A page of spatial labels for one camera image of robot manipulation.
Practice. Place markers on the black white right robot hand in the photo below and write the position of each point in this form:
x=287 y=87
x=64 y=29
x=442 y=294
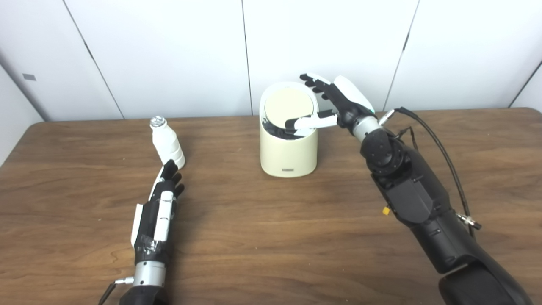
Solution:
x=347 y=99

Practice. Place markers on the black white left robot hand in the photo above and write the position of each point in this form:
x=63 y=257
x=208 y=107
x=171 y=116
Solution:
x=163 y=220

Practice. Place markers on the round cream bin lid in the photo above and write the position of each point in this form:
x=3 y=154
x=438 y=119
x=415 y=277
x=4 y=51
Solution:
x=288 y=103

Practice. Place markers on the small white plastic bottle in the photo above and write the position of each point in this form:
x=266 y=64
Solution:
x=167 y=142

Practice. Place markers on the cream-colored bin body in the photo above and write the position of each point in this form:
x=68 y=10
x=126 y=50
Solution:
x=288 y=154

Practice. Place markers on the small grey wall sticker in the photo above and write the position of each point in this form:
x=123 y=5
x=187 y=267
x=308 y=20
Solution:
x=29 y=77

